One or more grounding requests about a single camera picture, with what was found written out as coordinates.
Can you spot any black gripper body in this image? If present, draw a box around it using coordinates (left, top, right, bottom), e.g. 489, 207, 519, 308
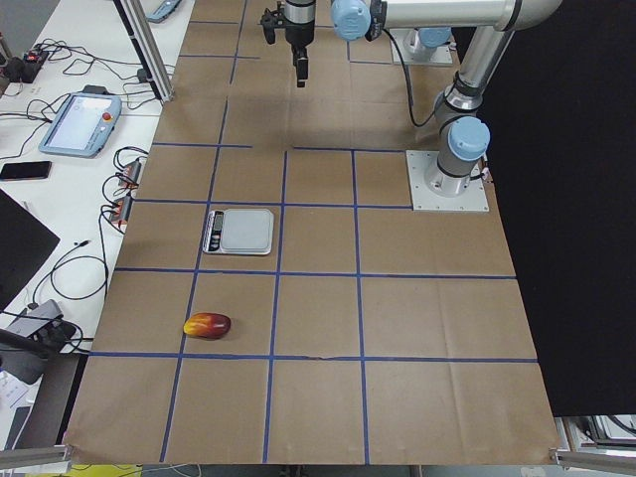
283, 0, 316, 49

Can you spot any black smartphone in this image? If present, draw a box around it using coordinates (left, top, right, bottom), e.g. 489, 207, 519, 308
0, 161, 53, 181

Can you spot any red yellow mango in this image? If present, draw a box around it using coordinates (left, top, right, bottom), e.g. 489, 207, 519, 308
183, 312, 232, 340

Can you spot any brown paper table cover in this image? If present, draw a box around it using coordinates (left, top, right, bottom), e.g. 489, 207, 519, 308
65, 1, 557, 465

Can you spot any aluminium frame post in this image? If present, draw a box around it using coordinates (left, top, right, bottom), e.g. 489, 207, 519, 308
114, 0, 174, 103

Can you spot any grey usb hub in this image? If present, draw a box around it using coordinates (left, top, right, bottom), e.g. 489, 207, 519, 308
6, 299, 64, 338

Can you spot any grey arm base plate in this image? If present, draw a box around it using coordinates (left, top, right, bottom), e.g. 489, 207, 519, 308
405, 150, 489, 213
390, 27, 453, 67

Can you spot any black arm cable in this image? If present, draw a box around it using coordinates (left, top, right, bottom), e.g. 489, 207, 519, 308
380, 27, 441, 128

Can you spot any black laptop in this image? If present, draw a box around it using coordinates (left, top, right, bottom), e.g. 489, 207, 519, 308
0, 191, 60, 309

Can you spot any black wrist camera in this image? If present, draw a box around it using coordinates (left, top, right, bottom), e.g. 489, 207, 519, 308
259, 7, 285, 45

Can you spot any blue teach pendant tablet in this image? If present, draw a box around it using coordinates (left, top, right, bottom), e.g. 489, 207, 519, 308
38, 92, 122, 158

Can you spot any silver digital kitchen scale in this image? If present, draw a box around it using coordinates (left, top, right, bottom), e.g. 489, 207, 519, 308
202, 209, 274, 255

